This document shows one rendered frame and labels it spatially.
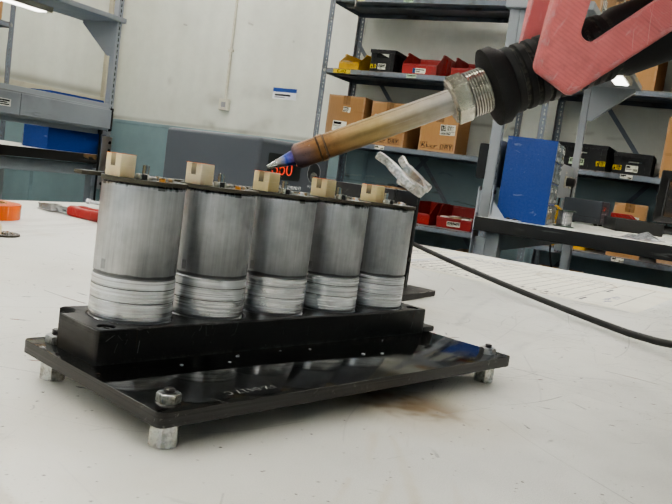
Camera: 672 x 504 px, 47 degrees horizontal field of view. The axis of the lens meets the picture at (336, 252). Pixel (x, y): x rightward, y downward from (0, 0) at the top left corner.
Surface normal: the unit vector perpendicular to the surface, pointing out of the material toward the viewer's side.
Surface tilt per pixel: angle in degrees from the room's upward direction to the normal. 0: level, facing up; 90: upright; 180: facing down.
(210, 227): 90
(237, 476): 0
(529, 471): 0
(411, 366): 0
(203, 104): 90
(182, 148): 90
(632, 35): 100
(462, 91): 91
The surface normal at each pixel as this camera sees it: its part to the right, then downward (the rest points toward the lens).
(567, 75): -0.07, 0.26
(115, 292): -0.18, 0.07
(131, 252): 0.16, 0.12
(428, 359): 0.14, -0.98
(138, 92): -0.45, 0.04
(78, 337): -0.68, -0.02
